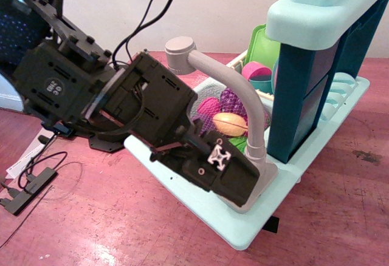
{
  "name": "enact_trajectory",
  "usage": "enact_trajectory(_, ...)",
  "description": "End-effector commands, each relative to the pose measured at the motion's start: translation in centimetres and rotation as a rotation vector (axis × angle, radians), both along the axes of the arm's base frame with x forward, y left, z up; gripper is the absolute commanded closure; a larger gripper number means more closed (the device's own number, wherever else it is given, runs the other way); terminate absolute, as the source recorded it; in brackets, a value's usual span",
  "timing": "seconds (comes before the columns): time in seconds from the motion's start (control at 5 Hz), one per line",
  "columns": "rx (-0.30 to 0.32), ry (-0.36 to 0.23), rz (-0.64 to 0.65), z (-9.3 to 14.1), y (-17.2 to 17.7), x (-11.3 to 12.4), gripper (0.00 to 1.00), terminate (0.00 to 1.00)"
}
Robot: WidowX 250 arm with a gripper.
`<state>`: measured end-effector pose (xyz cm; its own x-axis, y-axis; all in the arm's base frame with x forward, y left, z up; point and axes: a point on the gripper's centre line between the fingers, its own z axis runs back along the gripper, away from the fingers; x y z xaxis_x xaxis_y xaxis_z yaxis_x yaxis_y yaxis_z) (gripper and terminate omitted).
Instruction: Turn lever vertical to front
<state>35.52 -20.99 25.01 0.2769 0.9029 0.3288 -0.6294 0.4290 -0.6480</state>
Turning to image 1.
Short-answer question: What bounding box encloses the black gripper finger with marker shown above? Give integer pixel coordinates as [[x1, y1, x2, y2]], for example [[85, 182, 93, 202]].
[[150, 132, 261, 208]]

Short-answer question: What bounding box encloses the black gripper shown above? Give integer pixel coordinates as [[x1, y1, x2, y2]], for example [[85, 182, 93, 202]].
[[88, 52, 210, 154]]

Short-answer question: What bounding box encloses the grey toy faucet with lever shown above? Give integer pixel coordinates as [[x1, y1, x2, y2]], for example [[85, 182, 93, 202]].
[[165, 36, 278, 213]]

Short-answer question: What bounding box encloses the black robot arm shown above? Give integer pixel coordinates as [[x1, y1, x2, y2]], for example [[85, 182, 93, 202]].
[[1, 0, 260, 206]]

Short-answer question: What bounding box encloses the mesh bag of toy food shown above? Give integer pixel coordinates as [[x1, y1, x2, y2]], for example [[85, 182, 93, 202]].
[[190, 83, 271, 157]]

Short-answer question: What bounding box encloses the mint toy sink counter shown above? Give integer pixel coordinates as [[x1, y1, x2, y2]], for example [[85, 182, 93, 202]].
[[124, 76, 371, 251]]

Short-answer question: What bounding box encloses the cream dish rack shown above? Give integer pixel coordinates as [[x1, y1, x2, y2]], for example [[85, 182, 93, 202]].
[[226, 50, 274, 102]]

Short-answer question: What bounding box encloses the black tape piece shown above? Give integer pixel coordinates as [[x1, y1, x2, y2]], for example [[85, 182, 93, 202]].
[[262, 216, 280, 234]]

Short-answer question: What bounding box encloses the teal toy cup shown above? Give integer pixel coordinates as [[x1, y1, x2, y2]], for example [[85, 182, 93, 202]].
[[249, 75, 273, 94]]

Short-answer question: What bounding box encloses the pink toy cup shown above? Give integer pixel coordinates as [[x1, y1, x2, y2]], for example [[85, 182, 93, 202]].
[[241, 61, 272, 81]]

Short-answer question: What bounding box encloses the white paper sheet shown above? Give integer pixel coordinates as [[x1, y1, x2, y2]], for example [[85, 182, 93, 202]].
[[5, 128, 53, 180]]

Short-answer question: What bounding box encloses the green plastic cutting board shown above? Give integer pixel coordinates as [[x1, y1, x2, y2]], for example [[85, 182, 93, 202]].
[[244, 24, 280, 69]]

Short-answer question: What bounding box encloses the black usb hub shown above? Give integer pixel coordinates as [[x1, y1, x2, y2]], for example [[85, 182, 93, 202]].
[[1, 167, 58, 216]]

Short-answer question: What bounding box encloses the teal and mint toy shelf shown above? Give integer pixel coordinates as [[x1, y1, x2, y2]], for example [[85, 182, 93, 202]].
[[266, 0, 388, 162]]

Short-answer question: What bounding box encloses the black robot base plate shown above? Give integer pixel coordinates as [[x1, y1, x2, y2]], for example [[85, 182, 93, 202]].
[[88, 134, 126, 153]]

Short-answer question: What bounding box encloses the black camera cable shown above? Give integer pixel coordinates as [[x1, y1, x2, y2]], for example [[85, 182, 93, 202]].
[[111, 0, 180, 66]]

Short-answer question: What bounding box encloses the blue cable connector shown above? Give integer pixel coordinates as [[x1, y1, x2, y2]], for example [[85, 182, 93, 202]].
[[41, 121, 74, 137]]

